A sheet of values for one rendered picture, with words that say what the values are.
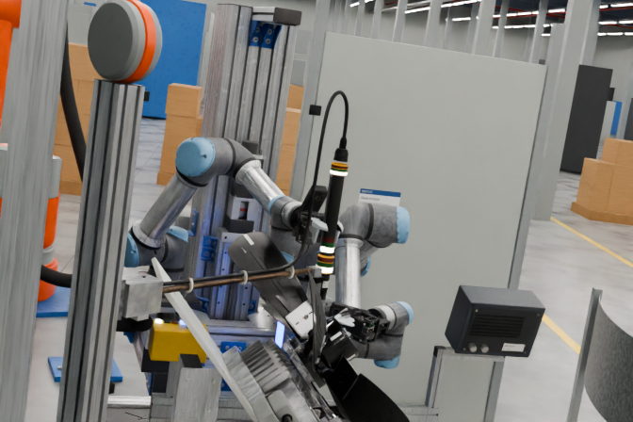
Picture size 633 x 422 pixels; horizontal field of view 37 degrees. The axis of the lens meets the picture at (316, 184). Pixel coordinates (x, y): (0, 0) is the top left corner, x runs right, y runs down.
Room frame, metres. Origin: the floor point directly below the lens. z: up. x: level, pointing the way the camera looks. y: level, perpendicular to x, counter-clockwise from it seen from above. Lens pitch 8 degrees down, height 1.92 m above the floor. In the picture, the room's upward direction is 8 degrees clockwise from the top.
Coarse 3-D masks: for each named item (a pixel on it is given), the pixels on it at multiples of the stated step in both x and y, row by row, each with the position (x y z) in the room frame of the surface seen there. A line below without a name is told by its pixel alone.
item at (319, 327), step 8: (312, 280) 2.03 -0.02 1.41; (312, 288) 2.00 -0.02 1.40; (312, 296) 1.98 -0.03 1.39; (312, 304) 1.96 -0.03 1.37; (320, 304) 2.08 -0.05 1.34; (312, 312) 1.96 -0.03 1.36; (320, 312) 2.06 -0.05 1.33; (320, 320) 2.05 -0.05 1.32; (320, 328) 2.05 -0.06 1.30; (320, 336) 2.07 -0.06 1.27; (320, 344) 2.11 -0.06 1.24; (320, 352) 2.12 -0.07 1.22
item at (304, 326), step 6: (300, 306) 2.28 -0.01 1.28; (306, 306) 2.29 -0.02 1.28; (294, 312) 2.26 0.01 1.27; (300, 312) 2.27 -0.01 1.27; (306, 312) 2.28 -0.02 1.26; (288, 318) 2.24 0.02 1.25; (294, 318) 2.25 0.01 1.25; (300, 318) 2.26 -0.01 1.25; (312, 318) 2.28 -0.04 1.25; (294, 324) 2.24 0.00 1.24; (300, 324) 2.25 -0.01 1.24; (306, 324) 2.26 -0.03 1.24; (312, 324) 2.27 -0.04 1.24; (300, 330) 2.24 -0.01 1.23; (306, 330) 2.25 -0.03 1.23
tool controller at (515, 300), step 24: (480, 288) 2.88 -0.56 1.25; (504, 288) 2.92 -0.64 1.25; (456, 312) 2.87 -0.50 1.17; (480, 312) 2.80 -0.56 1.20; (504, 312) 2.82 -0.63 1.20; (528, 312) 2.84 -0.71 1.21; (456, 336) 2.84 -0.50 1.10; (480, 336) 2.83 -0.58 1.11; (504, 336) 2.84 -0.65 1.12; (528, 336) 2.87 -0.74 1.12
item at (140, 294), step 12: (132, 276) 1.87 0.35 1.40; (144, 276) 1.88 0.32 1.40; (132, 288) 1.82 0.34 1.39; (144, 288) 1.84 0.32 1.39; (156, 288) 1.87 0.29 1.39; (120, 300) 1.81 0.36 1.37; (132, 300) 1.82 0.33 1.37; (144, 300) 1.84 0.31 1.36; (156, 300) 1.87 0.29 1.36; (120, 312) 1.81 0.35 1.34; (132, 312) 1.82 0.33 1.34; (144, 312) 1.85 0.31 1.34; (156, 312) 1.87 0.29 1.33
